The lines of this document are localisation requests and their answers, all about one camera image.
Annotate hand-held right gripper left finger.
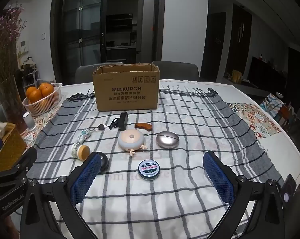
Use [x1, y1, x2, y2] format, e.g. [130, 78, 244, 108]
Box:
[20, 152, 102, 239]

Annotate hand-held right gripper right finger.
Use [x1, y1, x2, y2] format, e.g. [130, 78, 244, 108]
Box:
[202, 151, 286, 239]

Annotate black round dome object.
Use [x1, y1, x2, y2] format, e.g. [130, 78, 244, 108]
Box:
[95, 152, 109, 175]

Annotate small white bottle tan cap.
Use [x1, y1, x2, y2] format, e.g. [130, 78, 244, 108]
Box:
[71, 143, 90, 160]

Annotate figurine keychain with reel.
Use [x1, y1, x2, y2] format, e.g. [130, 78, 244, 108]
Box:
[78, 123, 108, 142]

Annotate round peach night light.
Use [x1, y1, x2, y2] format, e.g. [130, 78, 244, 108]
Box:
[118, 129, 145, 157]

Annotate round black tin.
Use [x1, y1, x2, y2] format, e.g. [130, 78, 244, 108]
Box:
[137, 159, 158, 179]

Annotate black power adapter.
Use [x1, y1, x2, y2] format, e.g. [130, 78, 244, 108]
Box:
[110, 112, 129, 131]

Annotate brown cardboard box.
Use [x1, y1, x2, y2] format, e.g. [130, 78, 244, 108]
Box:
[92, 63, 160, 111]

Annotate tan storage box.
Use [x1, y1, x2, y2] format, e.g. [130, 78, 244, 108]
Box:
[0, 122, 27, 172]

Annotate small white cylinder device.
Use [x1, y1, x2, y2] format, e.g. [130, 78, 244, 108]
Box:
[24, 112, 37, 131]

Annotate glass vase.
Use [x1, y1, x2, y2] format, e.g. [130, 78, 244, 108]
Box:
[0, 75, 24, 127]

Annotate white plastic fruit basket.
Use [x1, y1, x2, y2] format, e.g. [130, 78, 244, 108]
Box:
[22, 83, 63, 117]

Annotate silver oval metal case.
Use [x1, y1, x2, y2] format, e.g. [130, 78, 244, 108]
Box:
[156, 131, 180, 148]

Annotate grey plaid cloth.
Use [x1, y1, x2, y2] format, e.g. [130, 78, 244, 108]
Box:
[28, 87, 285, 239]

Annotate pile of oranges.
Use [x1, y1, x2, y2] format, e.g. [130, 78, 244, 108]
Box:
[26, 83, 55, 106]

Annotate small brown wooden piece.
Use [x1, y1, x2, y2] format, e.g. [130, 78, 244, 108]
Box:
[134, 122, 153, 131]

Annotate white shelf with toys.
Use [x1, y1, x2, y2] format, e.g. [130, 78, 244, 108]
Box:
[19, 57, 41, 87]

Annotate colourful patterned cloth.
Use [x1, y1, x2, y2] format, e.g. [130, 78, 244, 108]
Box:
[261, 93, 297, 132]

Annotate white low bench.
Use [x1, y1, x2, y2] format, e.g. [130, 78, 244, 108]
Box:
[222, 76, 266, 97]

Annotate dried purple flower bouquet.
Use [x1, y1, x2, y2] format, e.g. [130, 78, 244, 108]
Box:
[0, 7, 24, 85]

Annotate grey dining chair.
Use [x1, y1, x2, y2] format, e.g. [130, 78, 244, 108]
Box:
[152, 61, 200, 81]
[75, 62, 124, 84]

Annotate dark sideboard cabinet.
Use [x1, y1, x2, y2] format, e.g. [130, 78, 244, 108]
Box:
[247, 56, 290, 92]

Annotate dark room door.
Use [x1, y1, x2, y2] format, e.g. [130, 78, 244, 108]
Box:
[201, 11, 226, 80]

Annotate dark glass sliding door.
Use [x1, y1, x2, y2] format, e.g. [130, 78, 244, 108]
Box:
[50, 0, 108, 85]

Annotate dark kitchen cabinets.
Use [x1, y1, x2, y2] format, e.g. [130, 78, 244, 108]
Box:
[106, 14, 138, 64]

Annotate dark wardrobe with handles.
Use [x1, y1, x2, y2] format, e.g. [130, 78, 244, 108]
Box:
[227, 4, 253, 75]

